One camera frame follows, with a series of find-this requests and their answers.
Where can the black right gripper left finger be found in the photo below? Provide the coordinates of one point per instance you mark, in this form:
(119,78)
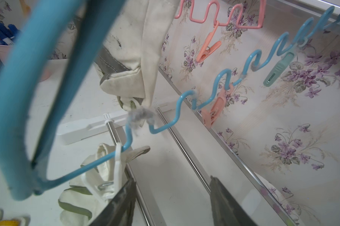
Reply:
(120,210)

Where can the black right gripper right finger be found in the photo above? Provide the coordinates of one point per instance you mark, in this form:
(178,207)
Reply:
(226,211)

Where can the white clothes peg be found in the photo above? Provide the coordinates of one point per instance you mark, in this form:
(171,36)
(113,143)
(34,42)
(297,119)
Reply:
(105,180)

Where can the white glove with grey strap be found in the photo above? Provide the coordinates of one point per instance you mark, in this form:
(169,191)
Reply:
(79,206)

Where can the blue wavy hanger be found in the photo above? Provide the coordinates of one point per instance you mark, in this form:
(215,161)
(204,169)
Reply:
(19,79)

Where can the pink clothes peg on blue hanger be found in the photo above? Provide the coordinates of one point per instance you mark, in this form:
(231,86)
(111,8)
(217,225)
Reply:
(209,117)

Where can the pink wavy hanger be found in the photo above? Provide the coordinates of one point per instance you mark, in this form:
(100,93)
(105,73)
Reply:
(235,15)

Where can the white and steel drying rack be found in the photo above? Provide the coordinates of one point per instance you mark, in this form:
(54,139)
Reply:
(170,191)

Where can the yellow pencil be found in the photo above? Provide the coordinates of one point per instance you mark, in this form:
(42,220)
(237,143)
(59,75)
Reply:
(10,223)

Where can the yellow clothes peg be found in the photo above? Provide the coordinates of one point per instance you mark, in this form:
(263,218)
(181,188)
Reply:
(26,9)

